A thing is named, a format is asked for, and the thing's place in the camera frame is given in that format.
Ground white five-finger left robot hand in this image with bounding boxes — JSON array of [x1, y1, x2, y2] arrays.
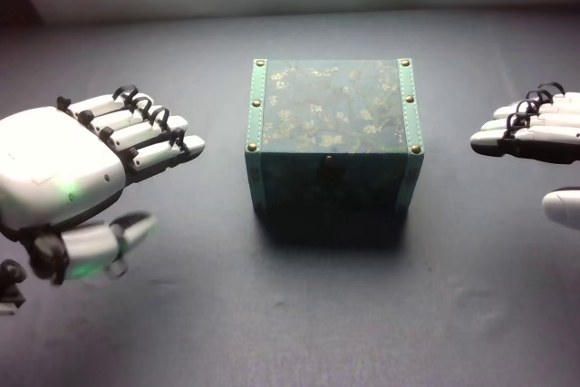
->
[[0, 84, 207, 286]]

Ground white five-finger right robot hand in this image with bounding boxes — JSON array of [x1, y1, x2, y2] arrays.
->
[[469, 82, 580, 230]]

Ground teal floral box lid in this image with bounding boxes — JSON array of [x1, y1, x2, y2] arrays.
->
[[244, 57, 426, 175]]

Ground grey table cloth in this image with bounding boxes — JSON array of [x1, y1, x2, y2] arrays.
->
[[0, 10, 580, 387]]

